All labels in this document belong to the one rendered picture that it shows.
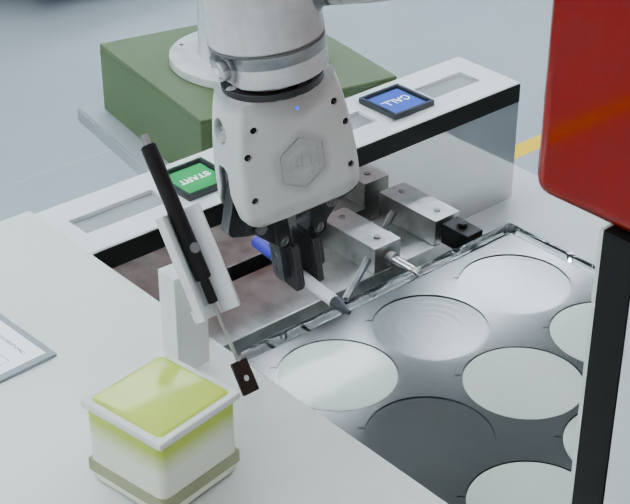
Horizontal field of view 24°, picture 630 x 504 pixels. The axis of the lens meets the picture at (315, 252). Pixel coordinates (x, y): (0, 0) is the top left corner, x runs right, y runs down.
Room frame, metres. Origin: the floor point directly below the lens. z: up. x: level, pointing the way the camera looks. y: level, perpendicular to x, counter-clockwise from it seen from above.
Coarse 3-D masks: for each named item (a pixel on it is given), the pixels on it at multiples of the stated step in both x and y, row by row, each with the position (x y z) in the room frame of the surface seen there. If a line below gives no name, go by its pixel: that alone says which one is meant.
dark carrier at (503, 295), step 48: (432, 288) 1.11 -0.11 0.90; (480, 288) 1.11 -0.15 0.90; (528, 288) 1.11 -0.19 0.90; (576, 288) 1.11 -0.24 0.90; (336, 336) 1.03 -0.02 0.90; (384, 336) 1.04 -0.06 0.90; (432, 336) 1.04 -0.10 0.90; (480, 336) 1.04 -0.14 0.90; (528, 336) 1.03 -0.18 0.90; (432, 384) 0.96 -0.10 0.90; (384, 432) 0.90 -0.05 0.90; (432, 432) 0.90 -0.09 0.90; (480, 432) 0.90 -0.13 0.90; (528, 432) 0.90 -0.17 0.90; (432, 480) 0.84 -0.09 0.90
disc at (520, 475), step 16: (512, 464) 0.86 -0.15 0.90; (528, 464) 0.86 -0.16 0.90; (544, 464) 0.86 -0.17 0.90; (480, 480) 0.84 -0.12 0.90; (496, 480) 0.84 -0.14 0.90; (512, 480) 0.84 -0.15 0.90; (528, 480) 0.84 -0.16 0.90; (544, 480) 0.84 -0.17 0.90; (560, 480) 0.84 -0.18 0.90; (480, 496) 0.83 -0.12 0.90; (496, 496) 0.83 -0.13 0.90; (512, 496) 0.83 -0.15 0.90; (528, 496) 0.83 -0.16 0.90; (544, 496) 0.83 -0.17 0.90; (560, 496) 0.83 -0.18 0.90
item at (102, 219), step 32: (448, 64) 1.48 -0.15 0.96; (352, 96) 1.39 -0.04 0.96; (448, 96) 1.39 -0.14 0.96; (480, 96) 1.39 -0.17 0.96; (352, 128) 1.33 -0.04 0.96; (384, 128) 1.32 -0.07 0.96; (96, 192) 1.18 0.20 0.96; (128, 192) 1.18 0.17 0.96; (64, 224) 1.12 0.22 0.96; (96, 224) 1.13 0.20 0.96; (128, 224) 1.12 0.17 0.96
